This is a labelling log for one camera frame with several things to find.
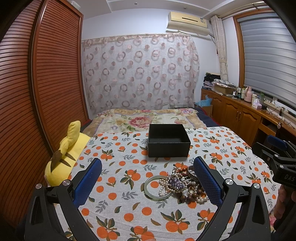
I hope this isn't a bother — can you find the pale jade bangle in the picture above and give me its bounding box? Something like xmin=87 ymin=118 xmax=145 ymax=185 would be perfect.
xmin=144 ymin=175 xmax=173 ymax=201

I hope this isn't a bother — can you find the black jewelry box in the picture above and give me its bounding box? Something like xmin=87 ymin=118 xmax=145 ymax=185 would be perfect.
xmin=147 ymin=124 xmax=191 ymax=158

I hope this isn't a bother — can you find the right hand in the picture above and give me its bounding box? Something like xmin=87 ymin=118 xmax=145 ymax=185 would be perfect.
xmin=273 ymin=185 xmax=296 ymax=219

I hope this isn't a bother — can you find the wooden sideboard cabinet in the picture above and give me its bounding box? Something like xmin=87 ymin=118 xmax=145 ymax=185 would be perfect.
xmin=201 ymin=89 xmax=295 ymax=146

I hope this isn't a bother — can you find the orange print tablecloth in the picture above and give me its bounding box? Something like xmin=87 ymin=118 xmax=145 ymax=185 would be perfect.
xmin=68 ymin=127 xmax=280 ymax=240

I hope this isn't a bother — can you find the pink tissue box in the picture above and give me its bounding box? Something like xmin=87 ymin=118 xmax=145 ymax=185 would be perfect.
xmin=252 ymin=98 xmax=262 ymax=109

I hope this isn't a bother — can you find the pink kettle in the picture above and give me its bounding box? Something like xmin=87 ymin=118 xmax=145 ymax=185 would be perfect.
xmin=244 ymin=86 xmax=252 ymax=103

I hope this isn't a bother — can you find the yellow plush toy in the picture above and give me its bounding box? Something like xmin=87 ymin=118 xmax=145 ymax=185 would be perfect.
xmin=44 ymin=120 xmax=90 ymax=187

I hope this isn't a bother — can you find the cardboard box on sideboard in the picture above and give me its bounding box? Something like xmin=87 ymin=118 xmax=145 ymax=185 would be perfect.
xmin=212 ymin=84 xmax=235 ymax=95

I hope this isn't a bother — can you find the blue tissue paper bag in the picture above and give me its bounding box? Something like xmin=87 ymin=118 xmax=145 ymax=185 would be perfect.
xmin=195 ymin=95 xmax=212 ymax=108

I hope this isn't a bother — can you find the stack of folded clothes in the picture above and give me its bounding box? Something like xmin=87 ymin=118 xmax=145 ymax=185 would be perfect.
xmin=203 ymin=72 xmax=221 ymax=89

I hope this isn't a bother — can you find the grey window blind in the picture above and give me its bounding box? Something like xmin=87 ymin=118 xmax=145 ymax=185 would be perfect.
xmin=237 ymin=13 xmax=295 ymax=105

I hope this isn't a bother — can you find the tied beige window curtain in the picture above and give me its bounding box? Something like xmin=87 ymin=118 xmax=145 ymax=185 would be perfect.
xmin=210 ymin=16 xmax=228 ymax=81

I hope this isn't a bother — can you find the floral bed blanket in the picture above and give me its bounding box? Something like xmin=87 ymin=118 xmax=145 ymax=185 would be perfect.
xmin=82 ymin=108 xmax=206 ymax=137

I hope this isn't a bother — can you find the wooden louvered wardrobe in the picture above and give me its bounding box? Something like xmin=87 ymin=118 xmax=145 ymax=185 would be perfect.
xmin=1 ymin=1 xmax=88 ymax=226

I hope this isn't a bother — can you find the pink circle lace curtain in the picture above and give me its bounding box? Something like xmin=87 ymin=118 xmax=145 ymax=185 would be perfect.
xmin=82 ymin=34 xmax=199 ymax=118

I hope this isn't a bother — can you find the purple bead bracelet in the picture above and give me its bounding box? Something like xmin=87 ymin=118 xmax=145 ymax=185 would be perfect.
xmin=166 ymin=173 xmax=188 ymax=193

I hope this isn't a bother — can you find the beige wall air conditioner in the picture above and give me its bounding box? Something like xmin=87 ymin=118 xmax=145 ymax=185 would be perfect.
xmin=167 ymin=11 xmax=210 ymax=36

